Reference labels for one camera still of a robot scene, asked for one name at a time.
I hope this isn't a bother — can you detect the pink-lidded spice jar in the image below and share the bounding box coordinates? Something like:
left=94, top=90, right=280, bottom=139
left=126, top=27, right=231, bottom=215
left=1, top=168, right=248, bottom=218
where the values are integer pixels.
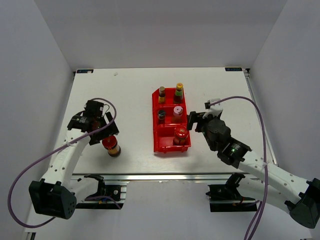
left=171, top=106, right=184, bottom=123

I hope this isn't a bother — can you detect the red-lidded brown sauce jar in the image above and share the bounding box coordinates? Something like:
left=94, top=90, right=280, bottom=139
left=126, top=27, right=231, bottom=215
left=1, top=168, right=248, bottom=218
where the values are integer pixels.
left=173, top=125, right=189, bottom=146

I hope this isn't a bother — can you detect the green-label red sauce bottle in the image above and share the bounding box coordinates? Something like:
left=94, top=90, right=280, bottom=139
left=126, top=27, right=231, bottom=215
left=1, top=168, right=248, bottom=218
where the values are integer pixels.
left=173, top=83, right=184, bottom=104

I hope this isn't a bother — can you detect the small dark pepper shaker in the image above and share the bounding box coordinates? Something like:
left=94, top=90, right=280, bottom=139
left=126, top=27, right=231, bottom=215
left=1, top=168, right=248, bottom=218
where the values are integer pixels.
left=157, top=109, right=166, bottom=125

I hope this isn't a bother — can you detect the yellow-label brown sauce bottle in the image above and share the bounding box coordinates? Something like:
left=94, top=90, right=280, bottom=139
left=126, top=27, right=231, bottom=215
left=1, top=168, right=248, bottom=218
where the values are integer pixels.
left=158, top=86, right=166, bottom=104

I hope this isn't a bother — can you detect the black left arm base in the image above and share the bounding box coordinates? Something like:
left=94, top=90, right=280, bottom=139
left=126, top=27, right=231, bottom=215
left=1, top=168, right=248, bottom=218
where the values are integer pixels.
left=68, top=174, right=127, bottom=210

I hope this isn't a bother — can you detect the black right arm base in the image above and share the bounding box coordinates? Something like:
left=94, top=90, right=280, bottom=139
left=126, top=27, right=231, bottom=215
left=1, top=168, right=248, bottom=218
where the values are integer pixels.
left=205, top=184, right=259, bottom=213

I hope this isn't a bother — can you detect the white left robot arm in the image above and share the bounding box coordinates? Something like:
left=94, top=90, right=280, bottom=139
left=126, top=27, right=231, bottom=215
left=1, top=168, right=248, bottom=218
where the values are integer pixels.
left=28, top=98, right=119, bottom=220

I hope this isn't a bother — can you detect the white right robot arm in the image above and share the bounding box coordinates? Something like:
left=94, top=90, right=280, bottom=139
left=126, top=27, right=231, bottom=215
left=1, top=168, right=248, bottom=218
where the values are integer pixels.
left=187, top=111, right=320, bottom=229

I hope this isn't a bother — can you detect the red plastic divided bin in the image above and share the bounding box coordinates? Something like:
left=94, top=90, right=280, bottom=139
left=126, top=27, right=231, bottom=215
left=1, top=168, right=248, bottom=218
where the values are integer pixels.
left=152, top=87, right=191, bottom=153

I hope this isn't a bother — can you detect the blue corner label left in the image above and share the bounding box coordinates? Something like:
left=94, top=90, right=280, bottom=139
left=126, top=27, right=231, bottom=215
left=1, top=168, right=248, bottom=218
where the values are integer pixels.
left=76, top=69, right=94, bottom=74

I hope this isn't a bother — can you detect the blue corner label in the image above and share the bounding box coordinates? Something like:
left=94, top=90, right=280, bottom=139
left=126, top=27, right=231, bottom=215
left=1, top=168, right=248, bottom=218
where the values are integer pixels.
left=224, top=67, right=243, bottom=72
left=76, top=69, right=94, bottom=74

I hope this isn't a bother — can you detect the blue corner label right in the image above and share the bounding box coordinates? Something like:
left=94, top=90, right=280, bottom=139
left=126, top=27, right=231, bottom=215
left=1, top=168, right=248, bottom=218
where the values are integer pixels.
left=224, top=67, right=243, bottom=72

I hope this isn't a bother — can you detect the aluminium front rail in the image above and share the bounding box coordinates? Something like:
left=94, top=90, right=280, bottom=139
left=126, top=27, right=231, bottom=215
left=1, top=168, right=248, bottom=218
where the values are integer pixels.
left=69, top=172, right=258, bottom=183

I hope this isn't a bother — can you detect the aluminium rail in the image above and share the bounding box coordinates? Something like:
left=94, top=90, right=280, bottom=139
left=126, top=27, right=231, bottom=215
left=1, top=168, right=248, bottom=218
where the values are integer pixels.
left=243, top=68, right=279, bottom=166
left=69, top=172, right=258, bottom=183

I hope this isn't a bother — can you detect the aluminium right side rail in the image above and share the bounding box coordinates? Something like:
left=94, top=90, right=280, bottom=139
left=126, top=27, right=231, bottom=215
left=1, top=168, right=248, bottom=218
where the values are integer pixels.
left=243, top=68, right=279, bottom=166

